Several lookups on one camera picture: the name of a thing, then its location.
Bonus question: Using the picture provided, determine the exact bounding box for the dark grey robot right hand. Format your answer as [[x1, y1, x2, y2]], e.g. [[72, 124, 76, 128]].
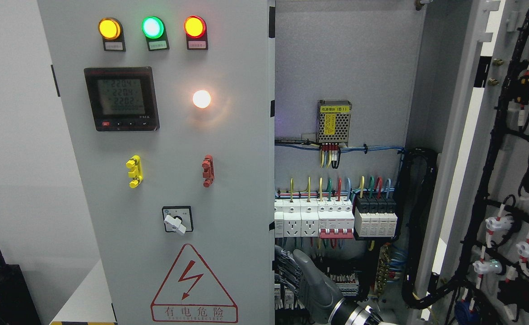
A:
[[274, 245, 343, 324]]

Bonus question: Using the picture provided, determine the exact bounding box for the grey cabinet door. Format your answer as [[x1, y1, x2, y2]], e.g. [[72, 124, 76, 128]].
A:
[[38, 0, 275, 325], [396, 0, 529, 325]]

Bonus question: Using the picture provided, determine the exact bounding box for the lower relay terminal row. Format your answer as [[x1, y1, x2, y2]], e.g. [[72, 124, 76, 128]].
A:
[[272, 257, 359, 312]]

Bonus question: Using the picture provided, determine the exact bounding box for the white socket breaker row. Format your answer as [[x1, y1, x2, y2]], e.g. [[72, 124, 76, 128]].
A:
[[274, 198, 354, 239]]

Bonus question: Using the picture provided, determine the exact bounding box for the black white surge protector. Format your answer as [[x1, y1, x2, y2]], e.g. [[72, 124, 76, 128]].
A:
[[354, 195, 398, 242]]

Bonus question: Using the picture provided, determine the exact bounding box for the red electric hazard sticker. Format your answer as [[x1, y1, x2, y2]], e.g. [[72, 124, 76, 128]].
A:
[[150, 243, 238, 323]]

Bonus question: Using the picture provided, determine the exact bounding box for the metal mesh power supply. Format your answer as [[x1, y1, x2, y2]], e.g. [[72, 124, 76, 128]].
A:
[[316, 100, 353, 144]]

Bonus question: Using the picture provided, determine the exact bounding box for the red terminal connector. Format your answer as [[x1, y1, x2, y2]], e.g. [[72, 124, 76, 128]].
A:
[[201, 154, 215, 188]]

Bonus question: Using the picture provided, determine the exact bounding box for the yellow terminal connector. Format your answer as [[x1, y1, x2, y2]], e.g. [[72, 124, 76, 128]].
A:
[[125, 155, 144, 189]]

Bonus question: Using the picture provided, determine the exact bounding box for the white glowing indicator lamp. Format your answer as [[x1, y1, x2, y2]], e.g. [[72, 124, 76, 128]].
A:
[[192, 90, 212, 109]]

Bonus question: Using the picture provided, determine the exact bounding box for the black digital power meter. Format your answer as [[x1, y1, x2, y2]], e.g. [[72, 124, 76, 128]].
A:
[[84, 66, 160, 131]]

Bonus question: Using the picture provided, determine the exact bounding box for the red indicator lamp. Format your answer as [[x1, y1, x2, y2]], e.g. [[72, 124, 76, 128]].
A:
[[184, 16, 208, 50]]

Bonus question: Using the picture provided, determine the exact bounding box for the black box with antenna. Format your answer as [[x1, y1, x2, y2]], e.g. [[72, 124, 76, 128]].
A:
[[0, 249, 41, 325]]

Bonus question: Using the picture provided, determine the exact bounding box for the green indicator lamp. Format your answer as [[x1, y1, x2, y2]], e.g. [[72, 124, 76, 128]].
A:
[[141, 16, 170, 51]]

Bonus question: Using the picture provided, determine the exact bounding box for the yellow indicator lamp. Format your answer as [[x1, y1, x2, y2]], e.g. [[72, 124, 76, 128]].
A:
[[98, 17, 125, 51]]

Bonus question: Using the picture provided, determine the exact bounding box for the black right cable harness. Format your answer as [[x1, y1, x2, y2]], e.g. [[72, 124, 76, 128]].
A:
[[400, 148, 441, 310]]

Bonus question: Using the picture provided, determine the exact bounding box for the white rotary selector switch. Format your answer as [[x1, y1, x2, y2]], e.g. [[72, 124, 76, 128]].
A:
[[161, 206, 194, 235]]

